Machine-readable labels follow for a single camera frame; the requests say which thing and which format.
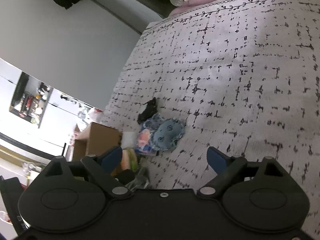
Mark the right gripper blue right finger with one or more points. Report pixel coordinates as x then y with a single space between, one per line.
228 170

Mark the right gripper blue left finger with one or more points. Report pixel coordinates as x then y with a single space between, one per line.
100 168

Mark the burger plush toy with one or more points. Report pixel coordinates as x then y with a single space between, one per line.
129 160

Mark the clear plastic bag dark item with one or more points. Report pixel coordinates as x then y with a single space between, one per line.
134 180

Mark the colorful blue pink pouch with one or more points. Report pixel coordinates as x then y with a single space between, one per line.
143 145

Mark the blue denim plush pad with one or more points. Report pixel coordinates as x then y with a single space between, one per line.
164 133

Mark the black white small plush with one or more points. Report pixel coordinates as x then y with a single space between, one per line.
147 110

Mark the brown cardboard box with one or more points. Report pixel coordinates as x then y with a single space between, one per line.
95 139

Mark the white black patterned bedspread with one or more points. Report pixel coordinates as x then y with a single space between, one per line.
244 76

